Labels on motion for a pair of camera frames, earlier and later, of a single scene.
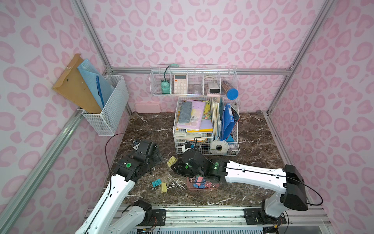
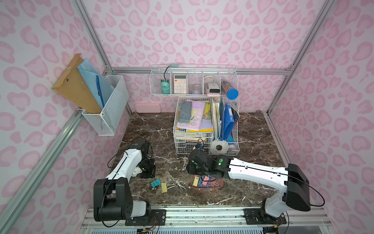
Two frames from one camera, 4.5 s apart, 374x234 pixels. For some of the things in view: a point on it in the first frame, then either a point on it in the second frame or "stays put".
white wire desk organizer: [210, 124] stays put
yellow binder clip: [163, 187] stays put
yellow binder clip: [172, 161] to [196, 181]
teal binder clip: [157, 183] stays put
